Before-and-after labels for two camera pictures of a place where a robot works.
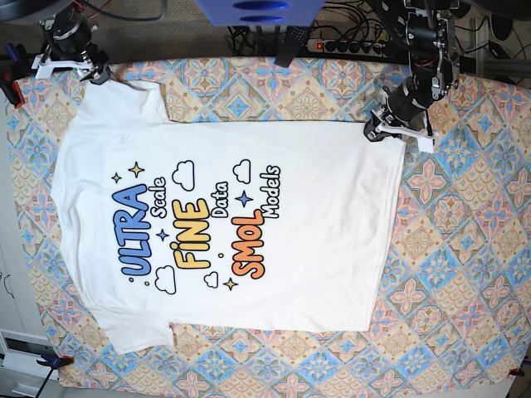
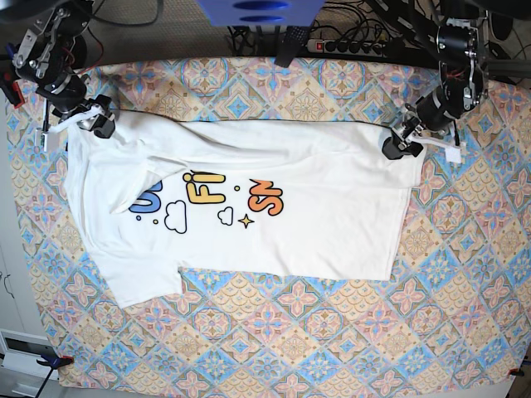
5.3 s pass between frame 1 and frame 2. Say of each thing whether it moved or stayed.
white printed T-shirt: moved
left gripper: moved
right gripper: moved
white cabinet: stayed
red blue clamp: stayed
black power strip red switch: stayed
